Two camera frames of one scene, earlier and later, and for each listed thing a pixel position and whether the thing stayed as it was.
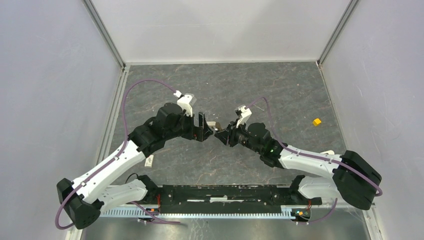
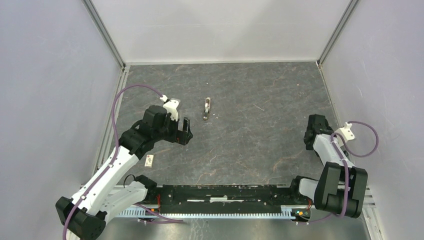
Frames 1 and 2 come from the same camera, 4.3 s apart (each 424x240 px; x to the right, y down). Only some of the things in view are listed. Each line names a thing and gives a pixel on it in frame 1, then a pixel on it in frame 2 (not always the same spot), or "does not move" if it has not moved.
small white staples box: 149,161 does not move
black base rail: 224,199 does not move
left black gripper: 200,133 -> 183,137
